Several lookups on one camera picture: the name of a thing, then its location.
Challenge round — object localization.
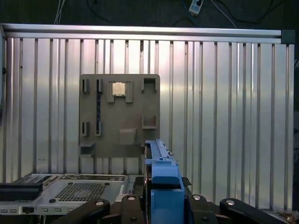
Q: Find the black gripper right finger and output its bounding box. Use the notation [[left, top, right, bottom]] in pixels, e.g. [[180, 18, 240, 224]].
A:
[[179, 176, 289, 224]]

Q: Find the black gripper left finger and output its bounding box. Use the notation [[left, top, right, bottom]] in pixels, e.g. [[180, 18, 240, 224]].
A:
[[50, 176, 151, 224]]

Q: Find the hard disk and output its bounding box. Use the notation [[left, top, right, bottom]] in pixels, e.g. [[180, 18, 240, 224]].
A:
[[142, 139, 190, 224]]

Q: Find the black open PC case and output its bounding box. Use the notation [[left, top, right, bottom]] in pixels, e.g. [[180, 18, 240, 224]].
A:
[[0, 173, 131, 224]]

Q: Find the blue RAM stick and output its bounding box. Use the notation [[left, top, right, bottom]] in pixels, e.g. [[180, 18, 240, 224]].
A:
[[96, 79, 102, 136]]

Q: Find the grey parts rack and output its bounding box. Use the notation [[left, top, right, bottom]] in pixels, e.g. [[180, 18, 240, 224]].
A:
[[78, 73, 161, 165]]

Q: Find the silver CPU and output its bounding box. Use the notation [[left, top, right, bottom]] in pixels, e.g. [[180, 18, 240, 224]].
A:
[[112, 82, 126, 96]]

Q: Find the white power strip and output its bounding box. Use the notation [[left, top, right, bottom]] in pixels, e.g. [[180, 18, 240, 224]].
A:
[[188, 0, 204, 16]]

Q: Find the black floor cable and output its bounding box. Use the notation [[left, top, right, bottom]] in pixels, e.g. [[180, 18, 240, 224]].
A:
[[172, 0, 299, 27]]

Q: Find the thin white cable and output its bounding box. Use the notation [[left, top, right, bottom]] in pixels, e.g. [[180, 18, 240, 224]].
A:
[[54, 0, 65, 25]]

